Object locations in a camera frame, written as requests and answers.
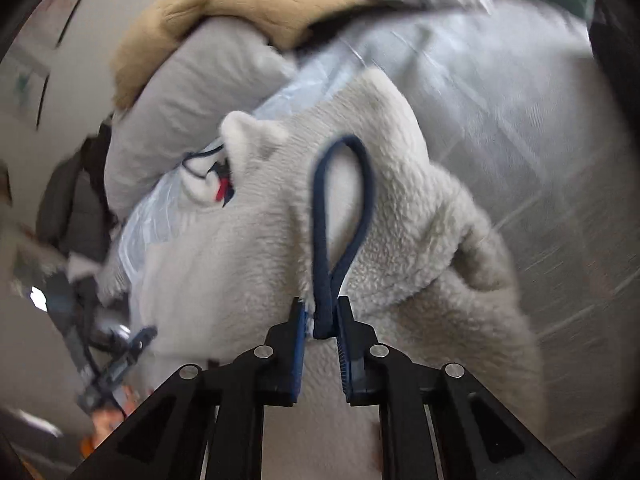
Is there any grey pillow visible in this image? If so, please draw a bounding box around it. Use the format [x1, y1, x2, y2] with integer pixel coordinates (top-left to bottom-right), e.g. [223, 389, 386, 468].
[104, 17, 301, 221]

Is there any bed with light blue sheet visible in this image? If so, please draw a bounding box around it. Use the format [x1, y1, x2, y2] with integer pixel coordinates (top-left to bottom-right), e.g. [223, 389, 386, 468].
[107, 0, 640, 461]

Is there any tan quilted blanket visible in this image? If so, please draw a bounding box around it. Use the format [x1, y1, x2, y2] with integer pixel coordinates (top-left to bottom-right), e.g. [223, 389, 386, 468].
[109, 0, 376, 111]

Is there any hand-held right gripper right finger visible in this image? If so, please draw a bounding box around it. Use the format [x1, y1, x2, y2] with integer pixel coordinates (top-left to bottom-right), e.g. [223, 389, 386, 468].
[336, 296, 576, 480]

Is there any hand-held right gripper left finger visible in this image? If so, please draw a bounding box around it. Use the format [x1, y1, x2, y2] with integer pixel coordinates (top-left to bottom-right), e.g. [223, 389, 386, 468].
[67, 297, 307, 480]

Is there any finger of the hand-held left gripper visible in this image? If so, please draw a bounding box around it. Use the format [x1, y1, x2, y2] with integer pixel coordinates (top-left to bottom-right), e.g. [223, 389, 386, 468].
[100, 325, 158, 376]

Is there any dark grey jacket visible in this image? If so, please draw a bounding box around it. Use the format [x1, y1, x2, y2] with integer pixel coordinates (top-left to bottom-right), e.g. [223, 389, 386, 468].
[35, 152, 108, 266]

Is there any white fleece jacket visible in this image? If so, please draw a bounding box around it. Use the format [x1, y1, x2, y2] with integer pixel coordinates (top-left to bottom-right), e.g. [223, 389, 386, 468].
[97, 67, 546, 480]

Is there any black garment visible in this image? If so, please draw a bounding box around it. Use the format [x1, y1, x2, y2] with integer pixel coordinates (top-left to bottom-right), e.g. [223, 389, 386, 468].
[80, 120, 120, 231]

